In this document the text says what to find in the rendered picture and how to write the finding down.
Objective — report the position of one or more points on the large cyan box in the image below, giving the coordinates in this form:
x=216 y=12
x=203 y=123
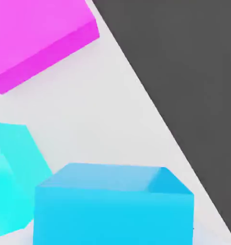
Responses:
x=13 y=176

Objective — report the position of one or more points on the large magenta box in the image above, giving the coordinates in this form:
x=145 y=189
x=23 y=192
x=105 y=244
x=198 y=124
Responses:
x=36 y=38

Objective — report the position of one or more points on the small blue cube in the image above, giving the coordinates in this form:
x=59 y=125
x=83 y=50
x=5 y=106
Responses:
x=113 y=214

